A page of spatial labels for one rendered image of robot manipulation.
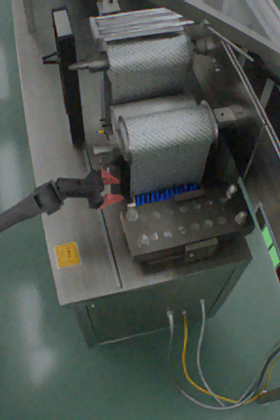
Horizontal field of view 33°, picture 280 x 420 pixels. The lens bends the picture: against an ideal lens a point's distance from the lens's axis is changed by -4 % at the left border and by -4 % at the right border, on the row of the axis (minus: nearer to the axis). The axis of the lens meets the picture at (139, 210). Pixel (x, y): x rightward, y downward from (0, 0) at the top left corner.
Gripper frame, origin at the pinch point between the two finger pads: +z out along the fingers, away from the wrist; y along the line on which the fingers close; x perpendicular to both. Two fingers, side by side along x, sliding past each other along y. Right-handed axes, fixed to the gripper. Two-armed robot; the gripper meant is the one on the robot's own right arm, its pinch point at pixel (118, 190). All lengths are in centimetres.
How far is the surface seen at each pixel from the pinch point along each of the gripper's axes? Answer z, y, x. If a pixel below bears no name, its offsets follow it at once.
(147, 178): 6.9, -0.8, 6.4
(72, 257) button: -8.4, 12.4, -22.7
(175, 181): 17.7, -1.0, 5.8
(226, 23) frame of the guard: -19, 10, 76
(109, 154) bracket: -2.6, -10.6, 3.3
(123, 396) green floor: 39, 56, -100
